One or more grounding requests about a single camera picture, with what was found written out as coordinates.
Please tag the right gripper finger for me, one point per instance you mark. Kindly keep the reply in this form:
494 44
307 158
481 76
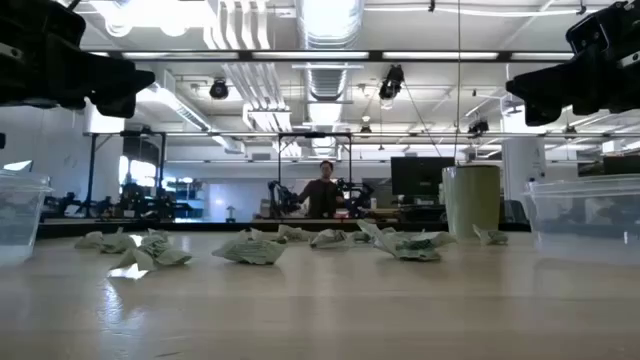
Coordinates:
547 82
542 114

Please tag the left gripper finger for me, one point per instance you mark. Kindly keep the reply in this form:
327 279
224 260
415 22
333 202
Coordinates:
119 106
120 77

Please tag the black background robot arm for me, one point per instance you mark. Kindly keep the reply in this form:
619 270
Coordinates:
356 196
142 200
80 206
284 199

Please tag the white round column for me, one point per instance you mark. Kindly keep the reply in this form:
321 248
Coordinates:
522 165

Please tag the small black ceiling fixture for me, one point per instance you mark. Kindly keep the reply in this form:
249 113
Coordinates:
477 127

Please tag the dark wide monitor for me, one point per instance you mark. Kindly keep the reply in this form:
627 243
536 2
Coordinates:
620 165

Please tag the black round ceiling spotlight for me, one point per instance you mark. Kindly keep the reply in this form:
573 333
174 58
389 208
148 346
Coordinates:
218 89

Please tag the clear plastic bin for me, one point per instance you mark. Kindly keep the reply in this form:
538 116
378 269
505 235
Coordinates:
20 225
580 225

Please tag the black overhead beam with lights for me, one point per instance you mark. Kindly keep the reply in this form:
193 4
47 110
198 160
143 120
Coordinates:
245 55

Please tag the translucent white cup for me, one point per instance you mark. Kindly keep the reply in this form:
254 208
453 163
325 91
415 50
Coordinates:
447 200

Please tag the black computer monitor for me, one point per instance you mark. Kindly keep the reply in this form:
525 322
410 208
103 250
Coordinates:
420 175

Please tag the person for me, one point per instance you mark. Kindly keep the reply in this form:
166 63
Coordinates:
322 197

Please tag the black overhead camera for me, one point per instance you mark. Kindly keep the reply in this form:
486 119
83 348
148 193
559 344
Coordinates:
391 82

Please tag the silver ceiling air duct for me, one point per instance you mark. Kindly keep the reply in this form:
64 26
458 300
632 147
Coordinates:
327 80

